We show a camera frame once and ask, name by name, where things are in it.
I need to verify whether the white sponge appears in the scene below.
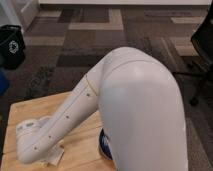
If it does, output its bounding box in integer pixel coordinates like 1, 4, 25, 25
40, 145, 64, 166

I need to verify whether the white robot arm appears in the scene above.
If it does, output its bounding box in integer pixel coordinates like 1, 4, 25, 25
16, 47, 189, 171

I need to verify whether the dark blue bowl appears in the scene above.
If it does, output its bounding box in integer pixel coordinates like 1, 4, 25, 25
99, 130, 112, 160

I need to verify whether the black recycling bin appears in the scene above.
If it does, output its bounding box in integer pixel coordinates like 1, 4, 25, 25
0, 25, 26, 70

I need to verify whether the blue object at left edge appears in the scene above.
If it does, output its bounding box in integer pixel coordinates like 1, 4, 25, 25
0, 70, 9, 96

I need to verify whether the black office chair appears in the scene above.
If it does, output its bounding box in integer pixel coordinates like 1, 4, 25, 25
171, 3, 213, 108

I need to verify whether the white cabinet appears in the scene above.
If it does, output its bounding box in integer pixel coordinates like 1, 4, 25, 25
0, 0, 40, 31

